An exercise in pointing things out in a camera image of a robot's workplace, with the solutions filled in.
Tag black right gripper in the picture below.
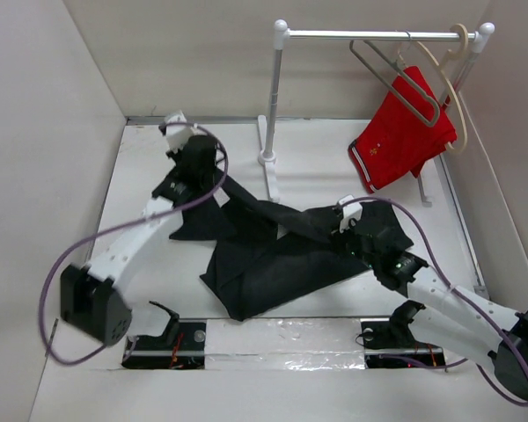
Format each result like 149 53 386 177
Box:
328 215 378 270

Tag black trousers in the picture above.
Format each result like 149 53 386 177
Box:
150 163 414 324

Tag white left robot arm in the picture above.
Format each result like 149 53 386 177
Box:
60 135 223 349

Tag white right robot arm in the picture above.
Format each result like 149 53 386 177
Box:
331 220 528 401

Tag grey trouser hanger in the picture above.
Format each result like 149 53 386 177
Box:
348 39 442 128

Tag beige wooden hanger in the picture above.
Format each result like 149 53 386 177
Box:
405 24 469 155

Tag red shorts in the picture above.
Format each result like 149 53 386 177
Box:
348 92 458 193

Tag white metal clothes rack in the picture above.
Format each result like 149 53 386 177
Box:
257 19 495 202

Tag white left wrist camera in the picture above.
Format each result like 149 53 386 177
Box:
158 111 192 152

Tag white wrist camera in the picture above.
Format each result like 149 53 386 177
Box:
334 194 363 233
158 111 192 152

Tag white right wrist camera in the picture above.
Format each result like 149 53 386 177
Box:
334 194 363 233

